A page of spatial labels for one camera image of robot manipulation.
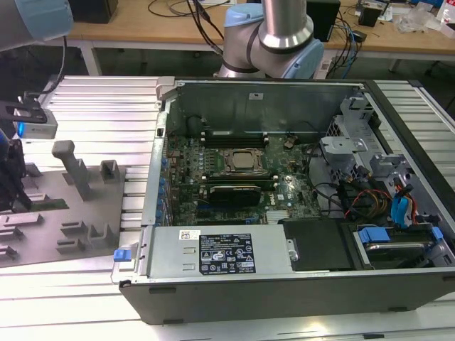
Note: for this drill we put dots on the green RAM stick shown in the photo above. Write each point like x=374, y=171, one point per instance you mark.
x=51, y=205

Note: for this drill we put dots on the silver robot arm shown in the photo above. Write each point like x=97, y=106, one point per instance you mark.
x=284, y=21

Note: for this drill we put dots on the black RAM slot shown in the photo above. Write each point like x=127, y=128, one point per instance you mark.
x=234, y=141
x=241, y=175
x=234, y=133
x=241, y=182
x=234, y=146
x=270, y=185
x=241, y=178
x=234, y=137

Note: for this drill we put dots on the grey parts rack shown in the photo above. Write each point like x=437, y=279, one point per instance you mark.
x=42, y=245

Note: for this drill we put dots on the blue release latch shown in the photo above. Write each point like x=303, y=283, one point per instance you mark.
x=121, y=255

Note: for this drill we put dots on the silver power supply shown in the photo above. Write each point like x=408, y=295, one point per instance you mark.
x=170, y=255

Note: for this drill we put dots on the wide black box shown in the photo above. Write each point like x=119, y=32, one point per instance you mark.
x=94, y=10

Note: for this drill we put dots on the light wooden desk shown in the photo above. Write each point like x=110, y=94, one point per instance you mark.
x=142, y=28

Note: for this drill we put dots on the black graphics card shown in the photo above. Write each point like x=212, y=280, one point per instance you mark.
x=234, y=195

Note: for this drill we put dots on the silver CPU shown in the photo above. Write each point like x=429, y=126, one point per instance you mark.
x=243, y=160

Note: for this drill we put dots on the silver finned heatsink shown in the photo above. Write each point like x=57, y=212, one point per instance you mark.
x=277, y=217

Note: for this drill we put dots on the silver coin battery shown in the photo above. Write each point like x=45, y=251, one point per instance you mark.
x=288, y=144

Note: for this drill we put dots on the green motherboard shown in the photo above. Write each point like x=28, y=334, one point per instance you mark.
x=302, y=177

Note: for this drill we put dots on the black and grey PC case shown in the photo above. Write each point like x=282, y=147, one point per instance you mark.
x=284, y=295

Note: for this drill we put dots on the black plastic shroud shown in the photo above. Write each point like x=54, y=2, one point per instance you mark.
x=320, y=245

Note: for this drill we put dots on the grey metal disk bay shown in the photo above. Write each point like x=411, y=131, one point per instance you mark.
x=341, y=145

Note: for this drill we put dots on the tall black box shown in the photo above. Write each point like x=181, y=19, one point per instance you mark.
x=323, y=19

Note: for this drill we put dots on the hard disk in blue carrier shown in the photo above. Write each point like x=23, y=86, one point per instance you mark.
x=371, y=236

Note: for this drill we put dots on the small black device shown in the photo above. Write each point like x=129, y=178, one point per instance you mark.
x=371, y=16

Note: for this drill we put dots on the clear plastic bag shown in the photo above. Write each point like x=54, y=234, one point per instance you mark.
x=416, y=19

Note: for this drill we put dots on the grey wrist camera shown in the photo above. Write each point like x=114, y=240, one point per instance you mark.
x=39, y=126

